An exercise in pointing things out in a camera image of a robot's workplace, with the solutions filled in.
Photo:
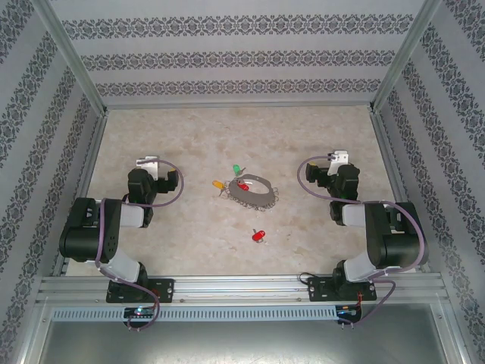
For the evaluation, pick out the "key with yellow tag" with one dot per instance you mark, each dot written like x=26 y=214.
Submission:
x=218 y=185

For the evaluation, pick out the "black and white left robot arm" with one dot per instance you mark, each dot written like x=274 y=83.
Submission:
x=87 y=231

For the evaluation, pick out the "small circuit board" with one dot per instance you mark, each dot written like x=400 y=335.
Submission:
x=348 y=311
x=140 y=311

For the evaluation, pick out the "wide aluminium mounting rail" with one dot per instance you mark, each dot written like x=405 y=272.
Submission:
x=242 y=288

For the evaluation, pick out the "metal keyring plate with rings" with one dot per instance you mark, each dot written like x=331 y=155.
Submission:
x=261 y=197

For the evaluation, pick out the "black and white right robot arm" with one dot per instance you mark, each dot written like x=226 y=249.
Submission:
x=398 y=242

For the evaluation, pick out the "aluminium frame post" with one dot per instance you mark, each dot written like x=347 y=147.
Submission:
x=74 y=57
x=402 y=57

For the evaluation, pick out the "key with red tag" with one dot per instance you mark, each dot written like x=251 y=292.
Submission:
x=244 y=187
x=258 y=236

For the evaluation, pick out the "key with green tag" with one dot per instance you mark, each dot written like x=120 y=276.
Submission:
x=236 y=168

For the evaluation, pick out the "grey sheet metal panel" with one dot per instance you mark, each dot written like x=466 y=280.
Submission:
x=242 y=345

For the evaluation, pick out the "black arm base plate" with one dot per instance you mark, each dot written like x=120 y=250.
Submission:
x=164 y=290
x=320 y=290

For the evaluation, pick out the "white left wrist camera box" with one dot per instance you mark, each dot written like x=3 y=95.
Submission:
x=149 y=165

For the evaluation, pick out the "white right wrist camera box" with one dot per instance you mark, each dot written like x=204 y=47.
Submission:
x=338 y=163

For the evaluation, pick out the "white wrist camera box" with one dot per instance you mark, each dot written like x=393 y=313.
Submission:
x=338 y=163
x=149 y=165

